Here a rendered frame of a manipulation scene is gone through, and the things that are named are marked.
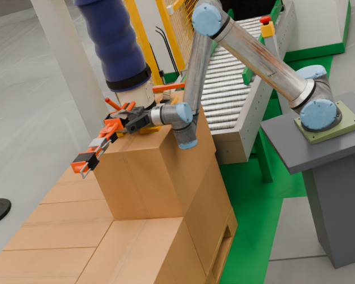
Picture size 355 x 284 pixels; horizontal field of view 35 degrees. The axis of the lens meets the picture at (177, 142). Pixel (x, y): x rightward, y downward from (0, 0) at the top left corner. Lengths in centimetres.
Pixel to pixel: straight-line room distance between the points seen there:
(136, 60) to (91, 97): 161
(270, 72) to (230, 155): 106
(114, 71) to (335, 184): 117
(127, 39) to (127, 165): 59
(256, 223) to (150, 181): 100
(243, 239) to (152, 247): 88
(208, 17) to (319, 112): 61
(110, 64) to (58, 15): 147
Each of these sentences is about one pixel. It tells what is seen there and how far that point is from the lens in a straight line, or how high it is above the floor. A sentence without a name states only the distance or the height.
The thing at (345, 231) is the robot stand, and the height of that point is 21.
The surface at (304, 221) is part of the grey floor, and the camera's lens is 338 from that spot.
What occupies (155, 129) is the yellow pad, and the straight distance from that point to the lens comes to 268.
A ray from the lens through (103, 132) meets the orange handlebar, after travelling 252.
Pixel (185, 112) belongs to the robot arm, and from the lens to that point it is 243.
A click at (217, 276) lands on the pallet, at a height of 2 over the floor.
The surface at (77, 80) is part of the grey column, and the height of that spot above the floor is 83.
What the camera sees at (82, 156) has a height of 110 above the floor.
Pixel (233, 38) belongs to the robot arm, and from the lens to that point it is 226.
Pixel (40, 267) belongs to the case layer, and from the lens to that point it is 286.
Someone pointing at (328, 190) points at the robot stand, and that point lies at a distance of 275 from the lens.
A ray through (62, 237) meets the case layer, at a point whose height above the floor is 54.
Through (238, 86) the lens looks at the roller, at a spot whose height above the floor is 54.
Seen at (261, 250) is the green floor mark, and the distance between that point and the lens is 325.
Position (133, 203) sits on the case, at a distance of 280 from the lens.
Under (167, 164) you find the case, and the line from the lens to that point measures 260.
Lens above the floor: 206
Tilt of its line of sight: 26 degrees down
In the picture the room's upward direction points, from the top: 20 degrees counter-clockwise
